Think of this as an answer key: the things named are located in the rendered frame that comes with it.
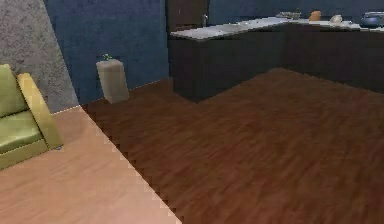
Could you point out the beige bin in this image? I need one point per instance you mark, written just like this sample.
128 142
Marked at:
113 81

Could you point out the dark kitchen counter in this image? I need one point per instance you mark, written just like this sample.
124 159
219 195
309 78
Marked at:
266 56

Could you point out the dark tall cupboard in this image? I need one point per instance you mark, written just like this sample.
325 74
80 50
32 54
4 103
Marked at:
186 13

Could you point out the grey dish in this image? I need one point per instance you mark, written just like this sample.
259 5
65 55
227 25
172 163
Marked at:
289 15

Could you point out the orange round food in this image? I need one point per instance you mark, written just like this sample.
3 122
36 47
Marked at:
315 15

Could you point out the pale round item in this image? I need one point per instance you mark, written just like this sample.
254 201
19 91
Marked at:
336 19

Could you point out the green and yellow sofa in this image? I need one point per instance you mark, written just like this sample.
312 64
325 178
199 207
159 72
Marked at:
20 126

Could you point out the blue kettle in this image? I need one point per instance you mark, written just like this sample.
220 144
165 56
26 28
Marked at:
371 20

